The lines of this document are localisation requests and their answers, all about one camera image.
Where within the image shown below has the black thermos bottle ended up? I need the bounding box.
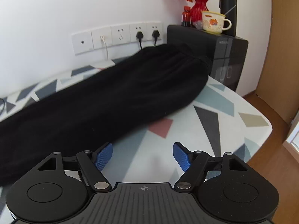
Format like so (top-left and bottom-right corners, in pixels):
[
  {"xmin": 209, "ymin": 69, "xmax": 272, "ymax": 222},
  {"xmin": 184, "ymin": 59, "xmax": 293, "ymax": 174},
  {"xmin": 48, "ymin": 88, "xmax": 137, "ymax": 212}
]
[{"xmin": 219, "ymin": 0, "xmax": 237, "ymax": 36}]

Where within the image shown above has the black power plug cable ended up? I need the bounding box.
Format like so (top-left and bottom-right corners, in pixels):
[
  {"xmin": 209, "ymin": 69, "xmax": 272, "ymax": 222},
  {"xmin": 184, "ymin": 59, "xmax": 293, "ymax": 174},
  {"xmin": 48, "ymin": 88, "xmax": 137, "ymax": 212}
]
[{"xmin": 136, "ymin": 30, "xmax": 144, "ymax": 50}]

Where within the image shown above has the black ribbed knit garment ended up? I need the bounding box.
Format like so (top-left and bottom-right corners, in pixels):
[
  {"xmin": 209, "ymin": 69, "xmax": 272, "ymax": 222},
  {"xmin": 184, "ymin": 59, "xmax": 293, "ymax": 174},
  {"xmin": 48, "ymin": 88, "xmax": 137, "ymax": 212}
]
[{"xmin": 1, "ymin": 44, "xmax": 212, "ymax": 186}]

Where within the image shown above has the small red medicine bottle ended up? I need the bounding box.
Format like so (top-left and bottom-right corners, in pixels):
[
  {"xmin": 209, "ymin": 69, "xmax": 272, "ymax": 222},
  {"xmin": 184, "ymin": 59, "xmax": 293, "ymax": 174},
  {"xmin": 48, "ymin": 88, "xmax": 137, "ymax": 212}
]
[{"xmin": 181, "ymin": 6, "xmax": 191, "ymax": 27}]

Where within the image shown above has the white wall socket panel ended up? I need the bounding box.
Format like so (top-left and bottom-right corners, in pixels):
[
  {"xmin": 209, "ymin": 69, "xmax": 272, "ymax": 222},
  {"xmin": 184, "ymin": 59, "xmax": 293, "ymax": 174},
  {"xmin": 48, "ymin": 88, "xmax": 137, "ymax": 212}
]
[{"xmin": 71, "ymin": 22, "xmax": 163, "ymax": 56}]

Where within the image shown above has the geometric patterned table mat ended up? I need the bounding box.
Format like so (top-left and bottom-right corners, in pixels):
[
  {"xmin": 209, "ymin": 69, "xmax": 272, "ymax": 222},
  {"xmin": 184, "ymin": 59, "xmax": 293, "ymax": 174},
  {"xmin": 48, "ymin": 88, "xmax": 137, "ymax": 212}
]
[{"xmin": 0, "ymin": 59, "xmax": 274, "ymax": 224}]

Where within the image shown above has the white charger cable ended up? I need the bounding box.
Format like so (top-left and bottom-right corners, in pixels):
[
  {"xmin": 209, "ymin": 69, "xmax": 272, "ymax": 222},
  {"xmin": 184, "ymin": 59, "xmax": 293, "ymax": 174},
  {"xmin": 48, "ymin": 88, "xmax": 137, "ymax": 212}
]
[{"xmin": 100, "ymin": 35, "xmax": 110, "ymax": 61}]

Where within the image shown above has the cream cartoon mug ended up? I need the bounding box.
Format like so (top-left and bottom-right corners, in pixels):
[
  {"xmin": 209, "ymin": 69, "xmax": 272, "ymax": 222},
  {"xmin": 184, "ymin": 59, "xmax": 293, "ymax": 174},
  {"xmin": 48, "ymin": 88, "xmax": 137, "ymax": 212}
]
[{"xmin": 202, "ymin": 11, "xmax": 232, "ymax": 34}]

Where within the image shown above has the black cabinet box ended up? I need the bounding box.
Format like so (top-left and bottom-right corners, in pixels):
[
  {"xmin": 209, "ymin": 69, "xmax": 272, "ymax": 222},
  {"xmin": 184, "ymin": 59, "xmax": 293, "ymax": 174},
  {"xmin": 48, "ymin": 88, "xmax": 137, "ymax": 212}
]
[{"xmin": 167, "ymin": 25, "xmax": 248, "ymax": 91}]

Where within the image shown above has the red ribbed vase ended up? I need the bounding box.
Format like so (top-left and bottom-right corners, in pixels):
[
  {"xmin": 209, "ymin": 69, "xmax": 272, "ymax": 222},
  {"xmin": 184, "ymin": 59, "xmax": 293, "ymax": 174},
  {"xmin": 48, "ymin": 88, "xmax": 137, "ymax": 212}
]
[{"xmin": 191, "ymin": 0, "xmax": 208, "ymax": 30}]

